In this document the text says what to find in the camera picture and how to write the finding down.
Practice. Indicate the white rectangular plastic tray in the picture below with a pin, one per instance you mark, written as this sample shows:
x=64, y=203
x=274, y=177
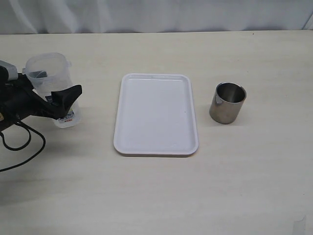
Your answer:
x=155, y=116

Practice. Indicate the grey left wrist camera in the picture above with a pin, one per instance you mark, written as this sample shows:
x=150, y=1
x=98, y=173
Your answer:
x=8, y=72

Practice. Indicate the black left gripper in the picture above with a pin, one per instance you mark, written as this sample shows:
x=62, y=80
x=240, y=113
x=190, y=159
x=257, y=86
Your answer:
x=18, y=100

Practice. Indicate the white backdrop curtain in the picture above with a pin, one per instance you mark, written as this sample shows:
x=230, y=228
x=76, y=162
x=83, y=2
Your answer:
x=147, y=16

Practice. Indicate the clear plastic pitcher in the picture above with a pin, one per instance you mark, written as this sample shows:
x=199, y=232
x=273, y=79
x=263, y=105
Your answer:
x=57, y=67

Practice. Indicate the stainless steel cup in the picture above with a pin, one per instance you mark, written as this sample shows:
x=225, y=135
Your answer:
x=227, y=102

